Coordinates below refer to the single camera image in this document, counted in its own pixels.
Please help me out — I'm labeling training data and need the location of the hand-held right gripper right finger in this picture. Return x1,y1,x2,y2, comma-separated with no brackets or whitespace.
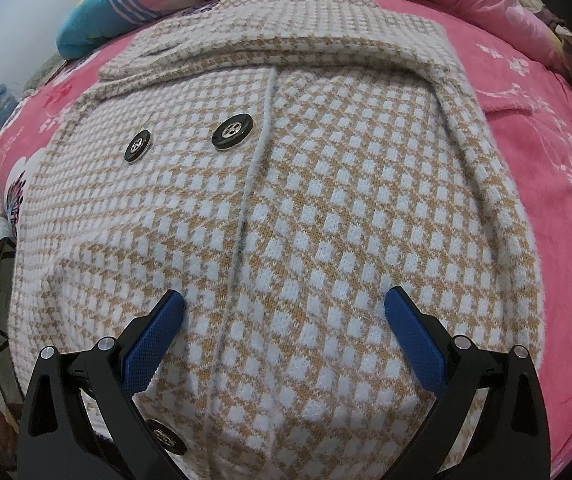
385,286,552,480

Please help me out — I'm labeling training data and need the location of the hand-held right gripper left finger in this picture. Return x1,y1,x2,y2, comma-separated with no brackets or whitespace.
18,289,189,480

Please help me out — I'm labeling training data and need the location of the beige white checked knit coat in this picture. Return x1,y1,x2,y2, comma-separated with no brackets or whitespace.
8,0,548,480

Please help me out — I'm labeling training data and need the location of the pink floral blanket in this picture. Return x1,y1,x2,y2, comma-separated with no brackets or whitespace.
0,0,572,471

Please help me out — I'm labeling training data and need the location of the blue plastic container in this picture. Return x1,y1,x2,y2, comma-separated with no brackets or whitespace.
0,82,19,122

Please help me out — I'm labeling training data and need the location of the grey patterned cloth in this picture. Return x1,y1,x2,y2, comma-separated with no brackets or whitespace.
20,54,69,93

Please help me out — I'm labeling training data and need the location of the pink and teal quilt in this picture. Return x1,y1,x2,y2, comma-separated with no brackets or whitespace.
56,0,567,72

